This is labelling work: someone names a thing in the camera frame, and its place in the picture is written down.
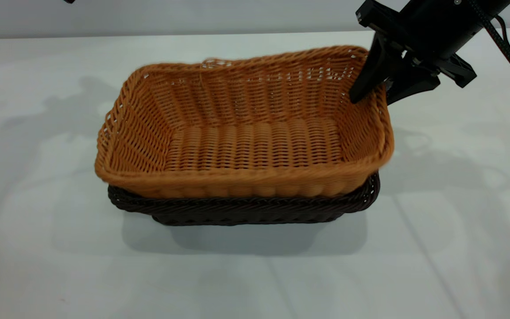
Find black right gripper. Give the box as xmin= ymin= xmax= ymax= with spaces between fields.
xmin=349 ymin=0 xmax=477 ymax=105

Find orange woven wicker basket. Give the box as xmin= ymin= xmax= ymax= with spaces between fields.
xmin=94 ymin=44 xmax=395 ymax=199

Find black woven wicker basket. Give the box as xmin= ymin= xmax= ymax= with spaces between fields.
xmin=108 ymin=172 xmax=381 ymax=226

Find black braided sleeve cable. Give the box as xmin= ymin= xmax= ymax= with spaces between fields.
xmin=467 ymin=0 xmax=510 ymax=101

